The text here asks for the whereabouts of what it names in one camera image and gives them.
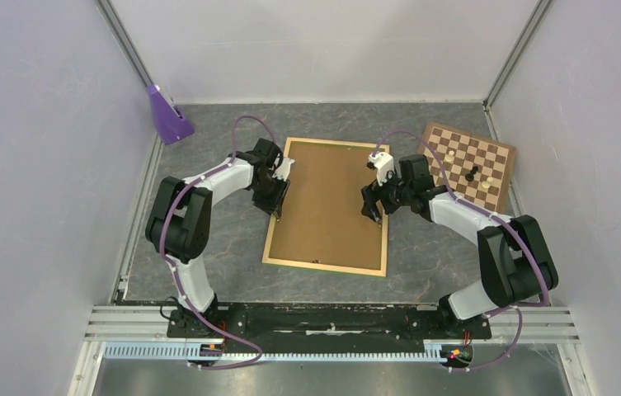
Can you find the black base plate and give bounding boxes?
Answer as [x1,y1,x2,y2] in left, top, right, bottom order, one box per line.
[161,302,492,355]

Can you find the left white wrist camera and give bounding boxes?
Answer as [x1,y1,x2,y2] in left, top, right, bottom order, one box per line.
[272,158,295,182]

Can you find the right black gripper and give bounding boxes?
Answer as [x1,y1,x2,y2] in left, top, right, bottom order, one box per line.
[361,165,413,222]

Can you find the wooden chessboard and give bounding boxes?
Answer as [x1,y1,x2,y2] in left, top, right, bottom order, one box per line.
[418,122,517,213]

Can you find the purple plastic stand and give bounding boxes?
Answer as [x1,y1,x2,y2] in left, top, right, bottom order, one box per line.
[147,84,195,145]

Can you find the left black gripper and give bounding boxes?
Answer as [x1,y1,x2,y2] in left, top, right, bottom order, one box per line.
[250,172,290,218]

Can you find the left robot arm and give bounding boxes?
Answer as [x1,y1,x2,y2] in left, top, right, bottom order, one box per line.
[145,139,295,337]

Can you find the white slotted cable duct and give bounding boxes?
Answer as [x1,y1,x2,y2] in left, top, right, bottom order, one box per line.
[104,342,460,363]

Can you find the brown frame backing board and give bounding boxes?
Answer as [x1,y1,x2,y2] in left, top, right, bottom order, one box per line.
[267,142,387,272]

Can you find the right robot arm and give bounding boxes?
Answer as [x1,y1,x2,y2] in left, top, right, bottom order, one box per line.
[361,152,558,337]

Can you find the light wooden picture frame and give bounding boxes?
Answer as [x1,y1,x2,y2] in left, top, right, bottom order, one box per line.
[261,136,392,279]

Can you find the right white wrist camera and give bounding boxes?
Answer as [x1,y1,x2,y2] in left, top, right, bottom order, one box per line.
[367,151,395,186]

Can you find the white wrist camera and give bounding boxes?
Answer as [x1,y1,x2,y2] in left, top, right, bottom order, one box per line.
[272,158,295,182]
[367,151,395,186]

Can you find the black chess piece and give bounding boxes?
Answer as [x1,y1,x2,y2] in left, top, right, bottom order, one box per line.
[464,165,479,182]

